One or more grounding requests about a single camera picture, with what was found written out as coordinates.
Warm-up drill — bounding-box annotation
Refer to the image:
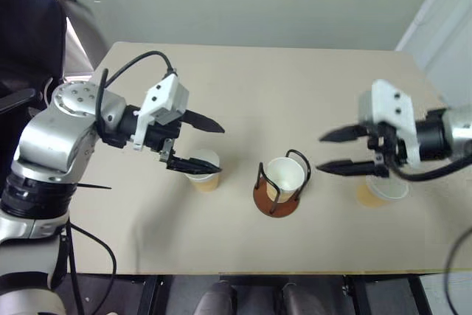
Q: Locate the black left body cable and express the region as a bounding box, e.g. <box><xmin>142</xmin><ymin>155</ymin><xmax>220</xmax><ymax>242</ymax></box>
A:
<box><xmin>60</xmin><ymin>218</ymin><xmax>118</xmax><ymax>315</ymax></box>

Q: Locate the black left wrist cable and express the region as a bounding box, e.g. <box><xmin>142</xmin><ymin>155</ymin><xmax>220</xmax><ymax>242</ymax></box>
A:
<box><xmin>94</xmin><ymin>50</ymin><xmax>176</xmax><ymax>135</ymax></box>

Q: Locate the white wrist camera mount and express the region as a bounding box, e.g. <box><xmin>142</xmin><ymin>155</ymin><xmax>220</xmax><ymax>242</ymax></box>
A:
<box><xmin>357</xmin><ymin>78</ymin><xmax>422</xmax><ymax>170</ymax></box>
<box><xmin>132</xmin><ymin>73</ymin><xmax>190</xmax><ymax>152</ymax></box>

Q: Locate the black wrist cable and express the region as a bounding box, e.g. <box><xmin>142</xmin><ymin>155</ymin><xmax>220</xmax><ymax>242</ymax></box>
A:
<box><xmin>389</xmin><ymin>152</ymin><xmax>472</xmax><ymax>183</ymax></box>
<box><xmin>94</xmin><ymin>50</ymin><xmax>176</xmax><ymax>135</ymax></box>

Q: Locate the white paper cup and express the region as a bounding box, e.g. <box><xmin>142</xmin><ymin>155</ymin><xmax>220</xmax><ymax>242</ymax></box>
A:
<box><xmin>184</xmin><ymin>148</ymin><xmax>222</xmax><ymax>194</ymax></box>
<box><xmin>265</xmin><ymin>156</ymin><xmax>307</xmax><ymax>204</ymax></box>
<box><xmin>355</xmin><ymin>174</ymin><xmax>411</xmax><ymax>210</ymax></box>

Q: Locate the black right body cable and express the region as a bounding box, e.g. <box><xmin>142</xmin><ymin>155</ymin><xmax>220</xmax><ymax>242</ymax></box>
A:
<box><xmin>443</xmin><ymin>226</ymin><xmax>472</xmax><ymax>315</ymax></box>

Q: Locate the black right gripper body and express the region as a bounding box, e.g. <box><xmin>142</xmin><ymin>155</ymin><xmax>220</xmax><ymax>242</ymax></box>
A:
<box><xmin>366</xmin><ymin>122</ymin><xmax>407</xmax><ymax>179</ymax></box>

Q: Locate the thin black cable tie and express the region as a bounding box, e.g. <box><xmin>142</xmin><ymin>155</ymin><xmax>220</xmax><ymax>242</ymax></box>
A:
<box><xmin>75</xmin><ymin>181</ymin><xmax>113</xmax><ymax>191</ymax></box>

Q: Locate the black table frame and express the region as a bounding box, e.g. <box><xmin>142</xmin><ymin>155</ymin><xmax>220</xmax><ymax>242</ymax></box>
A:
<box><xmin>55</xmin><ymin>272</ymin><xmax>433</xmax><ymax>315</ymax></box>

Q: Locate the black wire cup holder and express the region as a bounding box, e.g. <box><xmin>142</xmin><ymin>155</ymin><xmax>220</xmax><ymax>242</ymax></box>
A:
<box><xmin>252</xmin><ymin>149</ymin><xmax>312</xmax><ymax>218</ymax></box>

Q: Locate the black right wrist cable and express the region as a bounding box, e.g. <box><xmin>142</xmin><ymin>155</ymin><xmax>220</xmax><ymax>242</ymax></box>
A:
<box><xmin>389</xmin><ymin>152</ymin><xmax>472</xmax><ymax>183</ymax></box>

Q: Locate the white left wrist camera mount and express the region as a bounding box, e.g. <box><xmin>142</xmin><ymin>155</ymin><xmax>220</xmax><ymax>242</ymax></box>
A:
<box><xmin>132</xmin><ymin>73</ymin><xmax>190</xmax><ymax>152</ymax></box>

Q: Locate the black office chair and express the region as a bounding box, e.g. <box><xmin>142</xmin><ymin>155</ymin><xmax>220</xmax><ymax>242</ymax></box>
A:
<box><xmin>0</xmin><ymin>0</ymin><xmax>110</xmax><ymax>190</ymax></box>

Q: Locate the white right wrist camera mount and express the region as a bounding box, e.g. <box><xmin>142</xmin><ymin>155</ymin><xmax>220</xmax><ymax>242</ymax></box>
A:
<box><xmin>357</xmin><ymin>78</ymin><xmax>422</xmax><ymax>170</ymax></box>

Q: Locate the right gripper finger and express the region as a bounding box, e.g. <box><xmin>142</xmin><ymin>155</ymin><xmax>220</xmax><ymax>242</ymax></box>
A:
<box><xmin>319</xmin><ymin>124</ymin><xmax>370</xmax><ymax>144</ymax></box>
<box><xmin>316</xmin><ymin>159</ymin><xmax>378</xmax><ymax>179</ymax></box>

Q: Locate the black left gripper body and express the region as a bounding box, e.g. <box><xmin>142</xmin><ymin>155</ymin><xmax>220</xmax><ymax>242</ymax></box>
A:
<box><xmin>145</xmin><ymin>116</ymin><xmax>183</xmax><ymax>164</ymax></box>

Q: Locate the black body cable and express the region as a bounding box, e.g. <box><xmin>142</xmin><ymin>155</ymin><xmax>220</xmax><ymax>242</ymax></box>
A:
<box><xmin>443</xmin><ymin>226</ymin><xmax>472</xmax><ymax>315</ymax></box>
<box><xmin>60</xmin><ymin>218</ymin><xmax>118</xmax><ymax>315</ymax></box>

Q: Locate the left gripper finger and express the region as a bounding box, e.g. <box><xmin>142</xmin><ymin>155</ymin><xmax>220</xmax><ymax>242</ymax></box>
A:
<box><xmin>165</xmin><ymin>155</ymin><xmax>223</xmax><ymax>176</ymax></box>
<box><xmin>181</xmin><ymin>109</ymin><xmax>226</xmax><ymax>134</ymax></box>

